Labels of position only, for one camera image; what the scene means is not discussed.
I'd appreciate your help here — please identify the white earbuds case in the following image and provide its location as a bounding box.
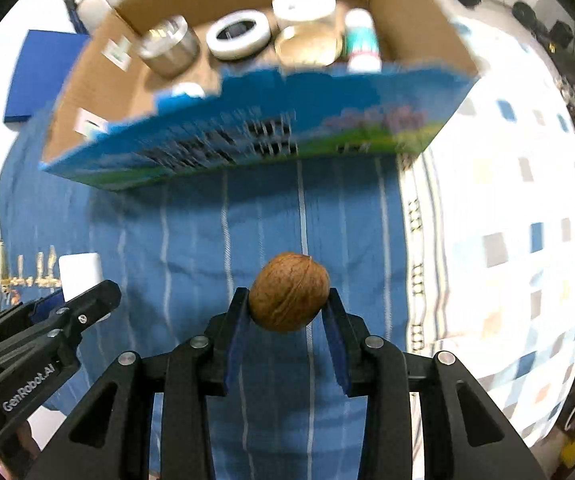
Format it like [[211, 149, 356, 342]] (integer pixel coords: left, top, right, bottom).
[[170, 81, 205, 99]]

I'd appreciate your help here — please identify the white sticker with green tape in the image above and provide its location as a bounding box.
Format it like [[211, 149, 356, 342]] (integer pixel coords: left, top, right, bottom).
[[102, 37, 131, 72]]

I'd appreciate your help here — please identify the white square sticker lower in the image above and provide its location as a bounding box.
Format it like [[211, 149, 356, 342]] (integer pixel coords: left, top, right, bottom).
[[74, 108, 109, 141]]

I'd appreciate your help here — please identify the black round object right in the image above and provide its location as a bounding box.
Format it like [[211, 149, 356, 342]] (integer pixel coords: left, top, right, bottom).
[[512, 0, 537, 29]]

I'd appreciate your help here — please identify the blue foam mat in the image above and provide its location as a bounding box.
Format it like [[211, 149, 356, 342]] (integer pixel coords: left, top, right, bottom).
[[3, 29, 89, 124]]

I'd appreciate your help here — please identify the white cylinder bottle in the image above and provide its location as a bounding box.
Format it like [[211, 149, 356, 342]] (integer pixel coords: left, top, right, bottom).
[[59, 252, 103, 301]]

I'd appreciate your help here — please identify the brown walnut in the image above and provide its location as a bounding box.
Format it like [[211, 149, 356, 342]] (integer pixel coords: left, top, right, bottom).
[[248, 252, 330, 333]]

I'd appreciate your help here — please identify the white tube green label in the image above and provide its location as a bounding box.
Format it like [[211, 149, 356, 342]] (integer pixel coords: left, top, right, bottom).
[[344, 8, 382, 73]]

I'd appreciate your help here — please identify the cardboard box blue printed outside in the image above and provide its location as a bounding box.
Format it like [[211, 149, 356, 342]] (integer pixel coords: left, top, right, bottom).
[[41, 0, 477, 190]]

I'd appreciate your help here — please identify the blue striped cloth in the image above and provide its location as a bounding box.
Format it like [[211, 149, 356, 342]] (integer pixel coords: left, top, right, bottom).
[[0, 110, 408, 479]]

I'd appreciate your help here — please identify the white checkered tablecloth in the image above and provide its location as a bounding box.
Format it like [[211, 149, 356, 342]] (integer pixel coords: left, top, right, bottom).
[[401, 0, 575, 444]]

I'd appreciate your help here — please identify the white cream jar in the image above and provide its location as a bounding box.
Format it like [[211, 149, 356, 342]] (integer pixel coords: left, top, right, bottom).
[[271, 0, 336, 29]]

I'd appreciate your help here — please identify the round silver tin gold emblem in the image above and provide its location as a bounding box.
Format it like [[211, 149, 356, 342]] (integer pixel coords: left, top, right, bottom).
[[137, 15, 201, 79]]

